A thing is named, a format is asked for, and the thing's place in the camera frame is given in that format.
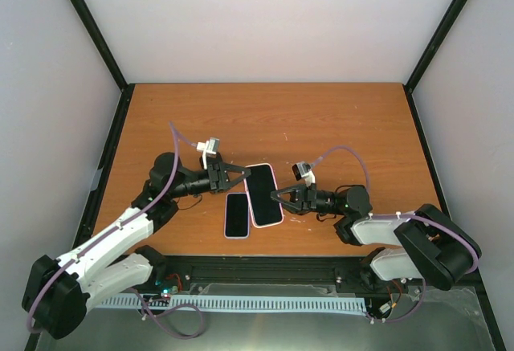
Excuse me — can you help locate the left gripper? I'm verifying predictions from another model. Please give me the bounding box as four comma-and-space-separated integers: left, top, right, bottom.
170, 161, 251, 198

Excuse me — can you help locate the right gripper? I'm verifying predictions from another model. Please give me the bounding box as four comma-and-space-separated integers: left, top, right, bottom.
268, 183, 343, 216

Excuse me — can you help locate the pink phone case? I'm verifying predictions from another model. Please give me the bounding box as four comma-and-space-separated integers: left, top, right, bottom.
243, 163, 285, 229

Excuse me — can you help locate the green-edged phone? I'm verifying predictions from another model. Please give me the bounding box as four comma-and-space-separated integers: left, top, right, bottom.
245, 163, 284, 228

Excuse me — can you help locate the black phone case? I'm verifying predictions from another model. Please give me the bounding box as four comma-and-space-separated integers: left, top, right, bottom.
199, 157, 207, 169

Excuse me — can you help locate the purple phone case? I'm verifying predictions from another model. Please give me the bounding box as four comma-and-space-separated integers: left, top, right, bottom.
222, 192, 252, 240

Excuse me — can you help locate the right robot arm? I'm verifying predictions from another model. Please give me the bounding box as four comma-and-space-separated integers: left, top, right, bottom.
271, 184, 482, 291

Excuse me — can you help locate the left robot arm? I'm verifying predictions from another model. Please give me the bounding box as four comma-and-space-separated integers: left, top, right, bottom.
22, 153, 251, 340

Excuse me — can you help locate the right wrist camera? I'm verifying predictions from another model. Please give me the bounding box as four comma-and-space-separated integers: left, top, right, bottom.
292, 161, 316, 186

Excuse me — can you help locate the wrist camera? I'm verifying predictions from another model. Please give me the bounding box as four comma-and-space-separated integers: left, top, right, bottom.
292, 161, 316, 186
195, 137, 220, 160

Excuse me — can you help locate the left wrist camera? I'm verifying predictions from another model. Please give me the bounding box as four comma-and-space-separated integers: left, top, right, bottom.
195, 137, 220, 160

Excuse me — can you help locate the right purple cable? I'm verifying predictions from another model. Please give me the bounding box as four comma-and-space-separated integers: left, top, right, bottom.
311, 145, 483, 274

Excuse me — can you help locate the purple cable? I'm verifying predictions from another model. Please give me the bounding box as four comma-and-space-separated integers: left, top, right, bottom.
311, 145, 483, 274
26, 120, 200, 334

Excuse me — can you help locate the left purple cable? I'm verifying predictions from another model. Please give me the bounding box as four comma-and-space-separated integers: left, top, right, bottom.
26, 120, 200, 334

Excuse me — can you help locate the black aluminium frame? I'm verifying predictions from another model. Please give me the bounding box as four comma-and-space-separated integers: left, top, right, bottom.
23, 0, 508, 351

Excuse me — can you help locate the light blue cable duct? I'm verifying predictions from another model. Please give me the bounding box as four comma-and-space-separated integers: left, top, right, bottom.
94, 294, 368, 313

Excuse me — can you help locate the metal base plate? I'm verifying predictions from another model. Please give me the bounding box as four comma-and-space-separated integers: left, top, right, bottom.
34, 280, 496, 351

